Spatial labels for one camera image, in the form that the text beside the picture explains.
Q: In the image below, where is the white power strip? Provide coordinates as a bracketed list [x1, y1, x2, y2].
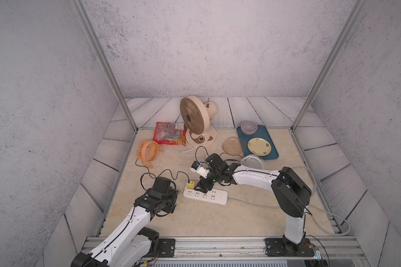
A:
[183, 187, 228, 206]

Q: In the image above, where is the amber glass plate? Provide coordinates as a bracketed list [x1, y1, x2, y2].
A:
[222, 136, 246, 156]

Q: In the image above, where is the black cable of white fan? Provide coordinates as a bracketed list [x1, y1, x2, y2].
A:
[194, 145, 245, 168]

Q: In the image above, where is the yellow USB charger plug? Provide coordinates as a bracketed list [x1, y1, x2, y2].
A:
[186, 181, 196, 190]

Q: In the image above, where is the white desk fan cable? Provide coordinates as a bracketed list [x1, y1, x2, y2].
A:
[180, 124, 225, 168]

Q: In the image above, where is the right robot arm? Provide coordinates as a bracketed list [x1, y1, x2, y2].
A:
[190, 154, 312, 257]

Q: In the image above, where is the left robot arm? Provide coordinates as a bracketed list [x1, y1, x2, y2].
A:
[71, 177, 179, 267]

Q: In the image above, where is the white small USB fan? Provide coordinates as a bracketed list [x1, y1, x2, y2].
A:
[240, 154, 265, 170]

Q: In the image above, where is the orange small USB fan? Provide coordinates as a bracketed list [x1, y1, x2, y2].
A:
[137, 140, 164, 168]

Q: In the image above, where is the beige desk fan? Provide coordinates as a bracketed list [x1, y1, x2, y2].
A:
[180, 96, 217, 147]

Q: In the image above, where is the yellow plate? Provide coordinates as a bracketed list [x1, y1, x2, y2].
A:
[247, 138, 272, 156]

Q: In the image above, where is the purple bowl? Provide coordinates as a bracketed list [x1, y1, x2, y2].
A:
[240, 120, 258, 135]

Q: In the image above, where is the teal tray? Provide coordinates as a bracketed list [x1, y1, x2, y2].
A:
[237, 125, 279, 160]

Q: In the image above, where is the red snack bag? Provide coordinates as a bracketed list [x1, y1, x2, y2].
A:
[153, 122, 187, 146]

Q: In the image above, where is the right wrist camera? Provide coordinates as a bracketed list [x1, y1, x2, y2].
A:
[190, 161, 210, 179]

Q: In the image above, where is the black cable of orange fan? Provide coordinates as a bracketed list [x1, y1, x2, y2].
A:
[135, 158, 191, 191]

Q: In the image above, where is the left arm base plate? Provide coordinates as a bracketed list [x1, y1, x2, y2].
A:
[144, 238, 176, 258]

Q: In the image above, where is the front aluminium rail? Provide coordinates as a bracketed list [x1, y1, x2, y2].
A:
[151, 236, 369, 267]

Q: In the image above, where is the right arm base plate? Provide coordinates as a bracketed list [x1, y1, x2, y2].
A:
[264, 237, 316, 257]

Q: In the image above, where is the white power strip cord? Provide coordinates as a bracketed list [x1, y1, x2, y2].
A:
[227, 166, 352, 237]

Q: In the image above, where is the left aluminium frame post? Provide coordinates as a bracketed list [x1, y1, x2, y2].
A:
[71, 0, 138, 132]

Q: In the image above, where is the aluminium frame post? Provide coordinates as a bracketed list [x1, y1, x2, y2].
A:
[291, 0, 367, 132]
[71, 0, 138, 132]

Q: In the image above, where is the right aluminium frame post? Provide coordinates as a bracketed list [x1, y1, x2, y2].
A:
[291, 0, 367, 132]

